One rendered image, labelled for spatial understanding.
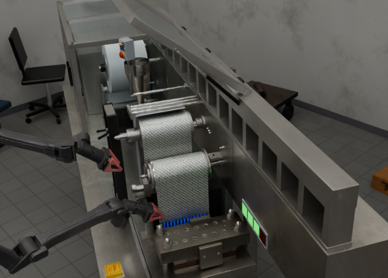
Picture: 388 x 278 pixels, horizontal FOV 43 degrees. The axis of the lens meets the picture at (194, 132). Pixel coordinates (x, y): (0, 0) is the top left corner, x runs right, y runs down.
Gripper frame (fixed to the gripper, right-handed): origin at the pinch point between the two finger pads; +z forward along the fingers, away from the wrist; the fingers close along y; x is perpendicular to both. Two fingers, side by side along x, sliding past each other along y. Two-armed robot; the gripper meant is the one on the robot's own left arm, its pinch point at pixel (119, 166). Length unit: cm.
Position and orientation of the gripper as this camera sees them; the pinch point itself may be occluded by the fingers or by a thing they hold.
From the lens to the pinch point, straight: 217.3
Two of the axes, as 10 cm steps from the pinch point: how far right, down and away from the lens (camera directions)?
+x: 5.7, -8.0, -1.9
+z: 7.6, 4.4, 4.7
